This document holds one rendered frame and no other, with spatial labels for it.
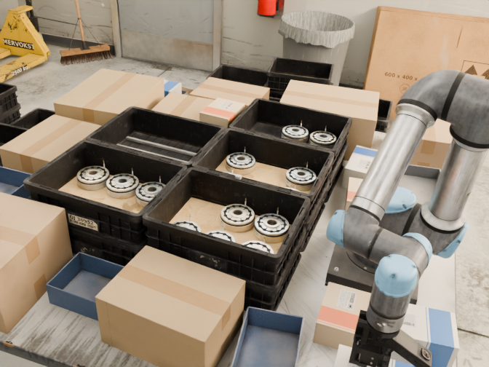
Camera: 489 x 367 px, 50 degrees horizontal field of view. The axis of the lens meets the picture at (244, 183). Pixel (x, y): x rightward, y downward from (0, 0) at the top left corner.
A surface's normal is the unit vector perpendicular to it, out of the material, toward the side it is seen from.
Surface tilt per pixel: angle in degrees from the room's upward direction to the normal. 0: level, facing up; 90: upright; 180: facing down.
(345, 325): 0
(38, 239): 90
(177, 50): 90
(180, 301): 0
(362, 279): 4
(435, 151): 90
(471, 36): 81
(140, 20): 90
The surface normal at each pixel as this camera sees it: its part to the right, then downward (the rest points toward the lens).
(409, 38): -0.29, 0.37
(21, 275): 0.95, 0.21
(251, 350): 0.05, -0.84
